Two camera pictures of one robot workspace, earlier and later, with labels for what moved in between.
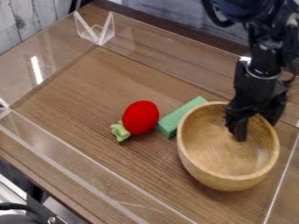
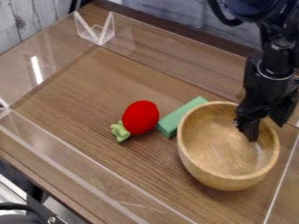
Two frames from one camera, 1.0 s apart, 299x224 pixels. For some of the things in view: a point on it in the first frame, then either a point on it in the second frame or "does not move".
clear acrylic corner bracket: (96, 33) does not move
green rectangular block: (167, 125) does not move
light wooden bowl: (221, 162) does not move
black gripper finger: (238, 126) → (249, 127)
